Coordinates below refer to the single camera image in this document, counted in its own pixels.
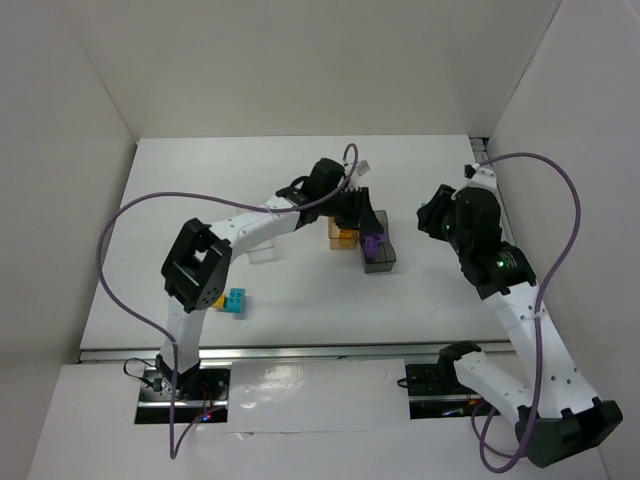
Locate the clear plastic container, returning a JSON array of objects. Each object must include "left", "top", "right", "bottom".
[{"left": 247, "top": 239, "right": 276, "bottom": 264}]

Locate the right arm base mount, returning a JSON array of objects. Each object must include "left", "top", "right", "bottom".
[{"left": 396, "top": 364, "right": 490, "bottom": 420}]

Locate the aluminium front rail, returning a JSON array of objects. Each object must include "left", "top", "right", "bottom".
[{"left": 78, "top": 341, "right": 516, "bottom": 362}]

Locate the yellow square lego brick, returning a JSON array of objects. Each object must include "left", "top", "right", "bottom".
[{"left": 211, "top": 295, "right": 227, "bottom": 311}]

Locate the purple lego brick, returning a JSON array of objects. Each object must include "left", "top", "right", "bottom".
[{"left": 363, "top": 232, "right": 388, "bottom": 245}]

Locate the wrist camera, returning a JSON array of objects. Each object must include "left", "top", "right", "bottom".
[
  {"left": 464, "top": 163, "right": 497, "bottom": 191},
  {"left": 354, "top": 161, "right": 370, "bottom": 177}
]

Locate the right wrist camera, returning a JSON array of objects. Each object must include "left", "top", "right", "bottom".
[{"left": 464, "top": 163, "right": 497, "bottom": 191}]

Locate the amber plastic container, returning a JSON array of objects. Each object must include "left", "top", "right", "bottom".
[{"left": 328, "top": 217, "right": 359, "bottom": 250}]

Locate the dark grey plastic container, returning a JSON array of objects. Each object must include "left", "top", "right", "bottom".
[{"left": 359, "top": 210, "right": 397, "bottom": 275}]

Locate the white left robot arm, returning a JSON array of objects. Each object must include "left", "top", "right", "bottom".
[{"left": 156, "top": 158, "right": 385, "bottom": 391}]

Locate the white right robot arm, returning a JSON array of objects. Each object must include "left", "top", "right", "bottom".
[{"left": 417, "top": 184, "right": 623, "bottom": 468}]

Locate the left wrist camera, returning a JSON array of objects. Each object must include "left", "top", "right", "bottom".
[{"left": 354, "top": 161, "right": 370, "bottom": 177}]

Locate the teal lego brick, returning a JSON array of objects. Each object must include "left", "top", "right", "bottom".
[{"left": 223, "top": 288, "right": 247, "bottom": 318}]

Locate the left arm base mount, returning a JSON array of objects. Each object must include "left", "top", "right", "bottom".
[{"left": 123, "top": 358, "right": 231, "bottom": 425}]

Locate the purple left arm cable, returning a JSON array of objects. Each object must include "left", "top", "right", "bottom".
[{"left": 95, "top": 142, "right": 360, "bottom": 460}]

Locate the purple lego in grey bin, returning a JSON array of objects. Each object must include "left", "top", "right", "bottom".
[{"left": 362, "top": 242, "right": 380, "bottom": 261}]

